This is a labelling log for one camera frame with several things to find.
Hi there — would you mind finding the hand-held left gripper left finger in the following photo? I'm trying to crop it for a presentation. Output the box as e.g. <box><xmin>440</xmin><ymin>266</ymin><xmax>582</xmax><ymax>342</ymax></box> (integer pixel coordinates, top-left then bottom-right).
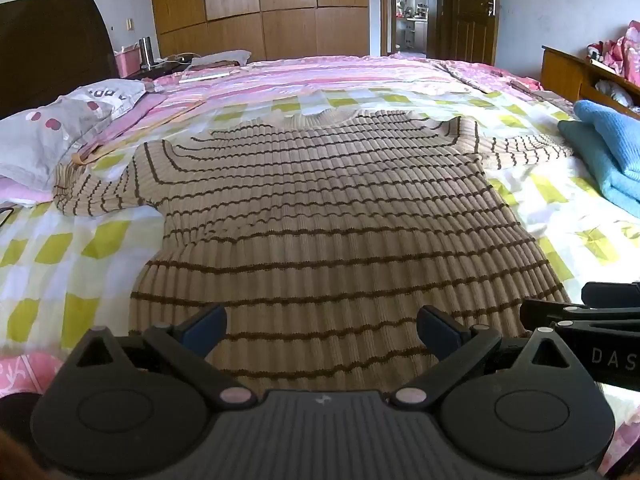
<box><xmin>65</xmin><ymin>304</ymin><xmax>257</xmax><ymax>409</ymax></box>

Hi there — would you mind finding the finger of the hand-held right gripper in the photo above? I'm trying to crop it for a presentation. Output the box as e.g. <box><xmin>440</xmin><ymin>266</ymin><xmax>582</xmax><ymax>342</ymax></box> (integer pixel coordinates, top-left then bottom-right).
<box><xmin>581</xmin><ymin>281</ymin><xmax>640</xmax><ymax>310</ymax></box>
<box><xmin>520</xmin><ymin>299</ymin><xmax>640</xmax><ymax>332</ymax></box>

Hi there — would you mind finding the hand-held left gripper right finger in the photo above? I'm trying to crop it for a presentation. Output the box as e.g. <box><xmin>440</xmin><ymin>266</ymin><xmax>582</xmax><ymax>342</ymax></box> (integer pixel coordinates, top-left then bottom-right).
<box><xmin>390</xmin><ymin>304</ymin><xmax>582</xmax><ymax>409</ymax></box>

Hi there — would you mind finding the beige brown-striped knit sweater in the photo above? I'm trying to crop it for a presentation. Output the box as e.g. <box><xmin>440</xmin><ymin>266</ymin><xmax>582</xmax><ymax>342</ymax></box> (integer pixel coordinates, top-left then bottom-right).
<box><xmin>52</xmin><ymin>109</ymin><xmax>576</xmax><ymax>396</ymax></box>

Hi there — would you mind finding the blue folded towel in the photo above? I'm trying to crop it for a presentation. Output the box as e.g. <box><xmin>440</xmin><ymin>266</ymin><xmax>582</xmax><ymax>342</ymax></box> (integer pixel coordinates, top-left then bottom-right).
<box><xmin>557</xmin><ymin>99</ymin><xmax>640</xmax><ymax>207</ymax></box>

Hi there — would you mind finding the yellow-green checked bed sheet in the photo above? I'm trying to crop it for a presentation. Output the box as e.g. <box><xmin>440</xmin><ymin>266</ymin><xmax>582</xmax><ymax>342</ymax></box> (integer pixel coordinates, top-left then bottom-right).
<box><xmin>0</xmin><ymin>84</ymin><xmax>640</xmax><ymax>363</ymax></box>

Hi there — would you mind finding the pink patterned cloth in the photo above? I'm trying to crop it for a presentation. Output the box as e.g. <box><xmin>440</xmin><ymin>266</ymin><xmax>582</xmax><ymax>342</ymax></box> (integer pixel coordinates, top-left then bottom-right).
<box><xmin>0</xmin><ymin>352</ymin><xmax>77</xmax><ymax>402</ymax></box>

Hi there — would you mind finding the wooden side cabinet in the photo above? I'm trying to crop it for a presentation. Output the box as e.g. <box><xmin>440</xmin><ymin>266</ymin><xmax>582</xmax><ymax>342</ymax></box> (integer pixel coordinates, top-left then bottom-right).
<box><xmin>541</xmin><ymin>45</ymin><xmax>640</xmax><ymax>122</ymax></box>

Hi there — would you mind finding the pink floral bedding pile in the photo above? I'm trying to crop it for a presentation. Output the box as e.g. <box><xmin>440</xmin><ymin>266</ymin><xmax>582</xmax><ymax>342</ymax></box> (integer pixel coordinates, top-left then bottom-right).
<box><xmin>585</xmin><ymin>20</ymin><xmax>640</xmax><ymax>87</ymax></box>

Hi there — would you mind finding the pink floral quilt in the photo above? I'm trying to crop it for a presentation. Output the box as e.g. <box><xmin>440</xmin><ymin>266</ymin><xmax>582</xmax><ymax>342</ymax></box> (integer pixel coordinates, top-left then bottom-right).
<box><xmin>440</xmin><ymin>59</ymin><xmax>577</xmax><ymax>107</ymax></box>

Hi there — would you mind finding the grey pillow with pink print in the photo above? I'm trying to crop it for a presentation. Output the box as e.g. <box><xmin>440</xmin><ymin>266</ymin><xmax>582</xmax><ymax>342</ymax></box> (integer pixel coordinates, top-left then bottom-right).
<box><xmin>0</xmin><ymin>79</ymin><xmax>149</xmax><ymax>193</ymax></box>

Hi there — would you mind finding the white flat book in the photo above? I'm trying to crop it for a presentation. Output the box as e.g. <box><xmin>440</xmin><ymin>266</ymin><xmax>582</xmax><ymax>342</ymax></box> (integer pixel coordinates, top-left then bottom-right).
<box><xmin>178</xmin><ymin>68</ymin><xmax>234</xmax><ymax>84</ymax></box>

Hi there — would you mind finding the dark nightstand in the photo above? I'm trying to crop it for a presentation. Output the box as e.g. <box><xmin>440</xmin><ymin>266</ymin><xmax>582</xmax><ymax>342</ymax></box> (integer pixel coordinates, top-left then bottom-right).
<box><xmin>122</xmin><ymin>57</ymin><xmax>193</xmax><ymax>82</ymax></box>

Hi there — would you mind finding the grey folded cloth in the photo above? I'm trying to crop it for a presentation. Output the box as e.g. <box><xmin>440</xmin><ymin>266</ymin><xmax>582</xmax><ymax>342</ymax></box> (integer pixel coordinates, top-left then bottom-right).
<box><xmin>187</xmin><ymin>49</ymin><xmax>253</xmax><ymax>69</ymax></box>

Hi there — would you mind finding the pink striped blanket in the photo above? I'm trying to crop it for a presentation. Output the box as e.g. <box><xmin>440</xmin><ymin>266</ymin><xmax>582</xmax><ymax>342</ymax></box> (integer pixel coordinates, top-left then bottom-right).
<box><xmin>145</xmin><ymin>52</ymin><xmax>551</xmax><ymax>117</ymax></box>

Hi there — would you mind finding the pink storage box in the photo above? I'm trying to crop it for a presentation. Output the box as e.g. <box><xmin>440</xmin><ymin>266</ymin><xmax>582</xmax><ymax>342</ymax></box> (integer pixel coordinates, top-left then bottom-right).
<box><xmin>114</xmin><ymin>45</ymin><xmax>144</xmax><ymax>80</ymax></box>

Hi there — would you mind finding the brown wooden door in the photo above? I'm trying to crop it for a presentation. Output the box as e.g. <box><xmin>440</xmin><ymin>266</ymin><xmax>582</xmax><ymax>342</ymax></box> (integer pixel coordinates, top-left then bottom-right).
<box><xmin>439</xmin><ymin>0</ymin><xmax>502</xmax><ymax>67</ymax></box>

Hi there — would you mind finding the dark brown headboard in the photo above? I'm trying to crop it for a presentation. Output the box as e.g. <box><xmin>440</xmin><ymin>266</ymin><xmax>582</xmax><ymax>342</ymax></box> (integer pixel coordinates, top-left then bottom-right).
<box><xmin>0</xmin><ymin>0</ymin><xmax>122</xmax><ymax>121</ymax></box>

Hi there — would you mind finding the wooden wardrobe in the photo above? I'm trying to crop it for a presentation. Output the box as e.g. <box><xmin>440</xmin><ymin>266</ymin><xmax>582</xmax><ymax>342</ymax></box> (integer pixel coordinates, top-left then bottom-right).
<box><xmin>147</xmin><ymin>0</ymin><xmax>372</xmax><ymax>62</ymax></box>

